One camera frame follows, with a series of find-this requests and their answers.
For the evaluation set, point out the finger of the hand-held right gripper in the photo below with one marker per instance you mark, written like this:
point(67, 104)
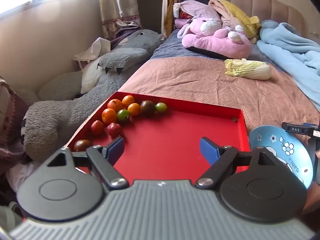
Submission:
point(295, 129)

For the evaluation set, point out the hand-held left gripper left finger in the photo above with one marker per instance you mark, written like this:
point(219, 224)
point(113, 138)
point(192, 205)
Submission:
point(116, 150)

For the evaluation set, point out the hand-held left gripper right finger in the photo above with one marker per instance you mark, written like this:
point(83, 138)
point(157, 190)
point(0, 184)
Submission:
point(208, 150)

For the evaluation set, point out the red tomato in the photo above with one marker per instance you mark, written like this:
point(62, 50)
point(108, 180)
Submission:
point(113, 129)
point(97, 127)

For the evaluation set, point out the blue patterned plate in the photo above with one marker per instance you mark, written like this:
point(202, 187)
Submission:
point(275, 140)

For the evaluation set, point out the dark brown tomato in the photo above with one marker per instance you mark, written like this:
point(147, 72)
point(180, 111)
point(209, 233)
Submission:
point(81, 145)
point(147, 107)

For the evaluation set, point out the dark green tomato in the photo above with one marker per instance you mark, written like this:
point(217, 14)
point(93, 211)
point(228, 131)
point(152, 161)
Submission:
point(123, 115)

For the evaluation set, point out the red shallow tray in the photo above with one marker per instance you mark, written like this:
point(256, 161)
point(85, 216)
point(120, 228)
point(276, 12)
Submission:
point(162, 130)

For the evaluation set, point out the light green tomato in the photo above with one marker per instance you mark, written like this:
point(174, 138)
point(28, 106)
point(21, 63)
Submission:
point(161, 107)

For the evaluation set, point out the orange mandarin with dark stem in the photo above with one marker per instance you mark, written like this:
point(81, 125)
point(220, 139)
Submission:
point(115, 105)

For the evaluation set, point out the small orange mandarin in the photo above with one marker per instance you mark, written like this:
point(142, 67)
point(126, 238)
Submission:
point(128, 100)

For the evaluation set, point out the grey plush toy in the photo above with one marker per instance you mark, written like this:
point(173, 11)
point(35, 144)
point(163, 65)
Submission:
point(75, 110)

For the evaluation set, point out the pink dotted bedsheet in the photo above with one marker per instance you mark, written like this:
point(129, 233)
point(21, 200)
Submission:
point(187, 80)

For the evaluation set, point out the napa cabbage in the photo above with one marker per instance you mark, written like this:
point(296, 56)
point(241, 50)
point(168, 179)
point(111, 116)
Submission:
point(247, 69)

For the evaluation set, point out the light blue blanket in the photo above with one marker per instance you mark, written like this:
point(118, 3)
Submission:
point(287, 45)

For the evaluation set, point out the white cloth bag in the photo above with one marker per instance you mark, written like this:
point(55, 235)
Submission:
point(93, 50)

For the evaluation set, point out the maroon patterned cloth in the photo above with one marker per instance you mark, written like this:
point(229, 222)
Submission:
point(11, 120)

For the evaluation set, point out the grey blue bed cover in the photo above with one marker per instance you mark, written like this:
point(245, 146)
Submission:
point(170, 47)

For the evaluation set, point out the pink plush rabbit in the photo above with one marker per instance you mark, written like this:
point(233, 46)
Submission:
point(212, 37)

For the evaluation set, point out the yellow fleece blanket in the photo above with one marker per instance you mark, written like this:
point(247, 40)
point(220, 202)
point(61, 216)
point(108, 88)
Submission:
point(237, 15)

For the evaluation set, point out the padded beige headboard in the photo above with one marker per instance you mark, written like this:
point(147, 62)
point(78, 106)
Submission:
point(275, 2)

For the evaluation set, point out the lilac fleece blanket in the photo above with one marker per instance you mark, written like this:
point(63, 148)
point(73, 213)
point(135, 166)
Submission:
point(197, 8)

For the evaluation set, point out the grey cabinet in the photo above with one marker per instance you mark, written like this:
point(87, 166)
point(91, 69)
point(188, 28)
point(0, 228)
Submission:
point(148, 7)

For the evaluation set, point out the floral beige curtain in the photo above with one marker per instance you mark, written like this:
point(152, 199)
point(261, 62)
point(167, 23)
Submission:
point(117, 2)

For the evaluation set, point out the wooden pole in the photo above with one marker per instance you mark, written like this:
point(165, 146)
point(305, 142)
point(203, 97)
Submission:
point(166, 7)

